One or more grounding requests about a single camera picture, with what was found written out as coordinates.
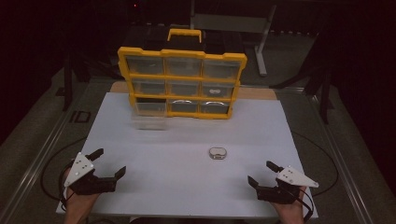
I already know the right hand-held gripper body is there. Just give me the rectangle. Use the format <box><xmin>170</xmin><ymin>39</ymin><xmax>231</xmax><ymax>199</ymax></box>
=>
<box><xmin>256</xmin><ymin>165</ymin><xmax>320</xmax><ymax>205</ymax></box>

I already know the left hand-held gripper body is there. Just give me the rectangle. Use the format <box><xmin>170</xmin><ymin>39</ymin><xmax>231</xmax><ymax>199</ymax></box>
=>
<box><xmin>64</xmin><ymin>151</ymin><xmax>118</xmax><ymax>196</ymax></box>

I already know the small oval silver ring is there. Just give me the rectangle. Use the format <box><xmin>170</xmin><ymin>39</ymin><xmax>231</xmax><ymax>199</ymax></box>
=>
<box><xmin>208</xmin><ymin>147</ymin><xmax>228</xmax><ymax>161</ymax></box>

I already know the clear plastic drawer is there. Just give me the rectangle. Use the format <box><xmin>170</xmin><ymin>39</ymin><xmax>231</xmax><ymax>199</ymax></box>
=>
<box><xmin>130</xmin><ymin>97</ymin><xmax>168</xmax><ymax>131</ymax></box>

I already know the yellow drawer organizer cabinet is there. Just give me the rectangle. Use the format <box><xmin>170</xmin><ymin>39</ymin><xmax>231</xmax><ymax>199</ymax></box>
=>
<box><xmin>117</xmin><ymin>28</ymin><xmax>248</xmax><ymax>120</ymax></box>

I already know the person's right hand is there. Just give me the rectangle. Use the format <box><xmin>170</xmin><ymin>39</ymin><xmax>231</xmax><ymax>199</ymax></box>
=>
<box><xmin>270</xmin><ymin>186</ymin><xmax>308</xmax><ymax>224</ymax></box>

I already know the person's left hand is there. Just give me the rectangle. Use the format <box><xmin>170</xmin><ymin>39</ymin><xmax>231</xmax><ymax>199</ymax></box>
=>
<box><xmin>63</xmin><ymin>186</ymin><xmax>101</xmax><ymax>224</ymax></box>

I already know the black stand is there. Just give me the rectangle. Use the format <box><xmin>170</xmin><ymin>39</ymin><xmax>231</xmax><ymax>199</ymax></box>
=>
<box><xmin>303</xmin><ymin>66</ymin><xmax>335</xmax><ymax>125</ymax></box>
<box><xmin>55</xmin><ymin>54</ymin><xmax>82</xmax><ymax>112</ymax></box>

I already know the black cable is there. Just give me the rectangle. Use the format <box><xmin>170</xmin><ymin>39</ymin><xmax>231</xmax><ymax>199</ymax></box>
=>
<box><xmin>39</xmin><ymin>135</ymin><xmax>89</xmax><ymax>213</ymax></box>
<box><xmin>290</xmin><ymin>130</ymin><xmax>340</xmax><ymax>223</ymax></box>

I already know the grey metal table frame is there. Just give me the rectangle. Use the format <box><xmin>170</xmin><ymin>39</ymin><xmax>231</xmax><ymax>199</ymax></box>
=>
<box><xmin>190</xmin><ymin>0</ymin><xmax>278</xmax><ymax>77</ymax></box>

